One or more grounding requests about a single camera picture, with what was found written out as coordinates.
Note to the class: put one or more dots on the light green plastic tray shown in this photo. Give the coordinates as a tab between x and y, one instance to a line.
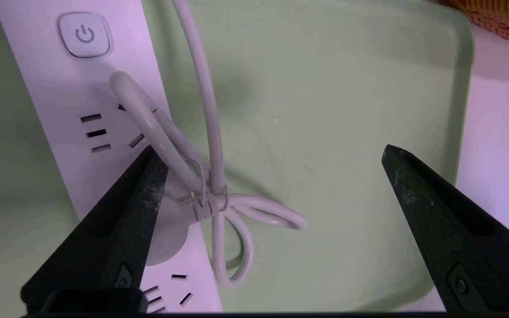
325	132

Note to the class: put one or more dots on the white power strip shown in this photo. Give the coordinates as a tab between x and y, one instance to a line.
60	88

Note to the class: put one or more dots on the orange wicker basket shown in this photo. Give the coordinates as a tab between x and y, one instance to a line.
502	17

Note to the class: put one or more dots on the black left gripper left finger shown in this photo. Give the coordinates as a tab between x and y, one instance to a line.
113	229

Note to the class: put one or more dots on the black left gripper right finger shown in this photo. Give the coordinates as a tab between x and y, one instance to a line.
462	238

